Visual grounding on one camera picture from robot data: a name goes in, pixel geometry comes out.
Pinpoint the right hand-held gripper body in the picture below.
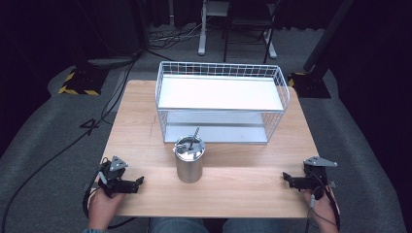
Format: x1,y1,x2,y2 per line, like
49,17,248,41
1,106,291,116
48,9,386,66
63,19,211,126
292,156,338,200

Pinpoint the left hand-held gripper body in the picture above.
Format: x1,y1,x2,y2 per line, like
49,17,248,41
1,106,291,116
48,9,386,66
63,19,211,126
97,155,131,197

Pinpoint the person's left hand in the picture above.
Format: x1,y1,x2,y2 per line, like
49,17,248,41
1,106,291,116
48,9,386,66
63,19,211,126
87,187,126,231

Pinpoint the person's right hand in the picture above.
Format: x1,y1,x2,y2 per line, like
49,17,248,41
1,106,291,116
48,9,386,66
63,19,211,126
303,188,341,233

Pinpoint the steel tumbler with lid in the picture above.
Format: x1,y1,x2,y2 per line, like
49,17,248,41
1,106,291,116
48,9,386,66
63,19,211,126
173,135,206,184

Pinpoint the person's left leg in jeans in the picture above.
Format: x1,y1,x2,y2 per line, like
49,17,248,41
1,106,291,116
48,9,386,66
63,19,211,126
148,216,209,233

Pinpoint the person's leg in jeans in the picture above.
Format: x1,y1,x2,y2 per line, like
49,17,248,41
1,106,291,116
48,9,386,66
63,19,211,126
223,217,281,233
148,216,209,233

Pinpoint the person's right leg in jeans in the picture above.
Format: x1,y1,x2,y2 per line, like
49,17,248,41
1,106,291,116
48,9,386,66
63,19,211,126
223,217,281,233

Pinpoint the metal straw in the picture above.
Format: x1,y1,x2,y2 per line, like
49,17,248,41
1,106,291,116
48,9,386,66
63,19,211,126
189,126,201,151

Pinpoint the black yellow striped stand base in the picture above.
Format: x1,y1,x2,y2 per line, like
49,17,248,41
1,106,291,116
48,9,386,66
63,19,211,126
57,65,110,97
287,71,332,99

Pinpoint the black slanted pole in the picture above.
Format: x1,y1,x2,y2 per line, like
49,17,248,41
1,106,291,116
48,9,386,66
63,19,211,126
302,0,357,80

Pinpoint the black chair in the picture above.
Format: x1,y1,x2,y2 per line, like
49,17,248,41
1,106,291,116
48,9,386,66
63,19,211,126
222,0,282,65

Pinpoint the grey plug with thin cable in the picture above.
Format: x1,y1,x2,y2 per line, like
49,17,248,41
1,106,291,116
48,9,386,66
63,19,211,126
305,193,338,233

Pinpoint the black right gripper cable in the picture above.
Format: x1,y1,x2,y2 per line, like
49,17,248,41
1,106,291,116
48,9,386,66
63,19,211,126
307,170,342,233

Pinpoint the long black floor cable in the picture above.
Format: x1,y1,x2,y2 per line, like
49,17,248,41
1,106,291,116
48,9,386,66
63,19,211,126
0,52,142,233

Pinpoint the white wire two-tier rack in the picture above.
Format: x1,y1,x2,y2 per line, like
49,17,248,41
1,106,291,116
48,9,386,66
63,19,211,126
154,60,292,145

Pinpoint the bundle of floor cables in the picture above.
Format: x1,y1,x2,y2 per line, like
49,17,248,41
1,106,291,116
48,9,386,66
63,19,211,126
148,19,208,50

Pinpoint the white desk frame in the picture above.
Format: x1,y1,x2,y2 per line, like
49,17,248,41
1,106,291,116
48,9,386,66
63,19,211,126
197,0,279,60

